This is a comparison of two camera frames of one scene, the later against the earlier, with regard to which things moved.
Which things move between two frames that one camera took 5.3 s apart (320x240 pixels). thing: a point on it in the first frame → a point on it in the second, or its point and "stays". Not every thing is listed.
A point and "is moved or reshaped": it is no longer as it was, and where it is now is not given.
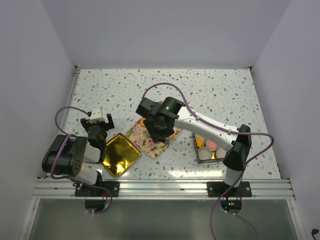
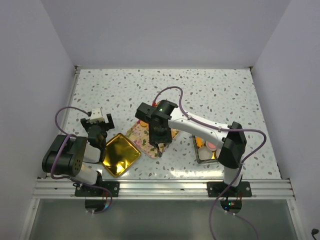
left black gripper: x=107 y=125 stays
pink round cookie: x=212 y=145 stays
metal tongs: x=167 y=141 is moved or reshaped
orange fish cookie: x=199 y=142 stays
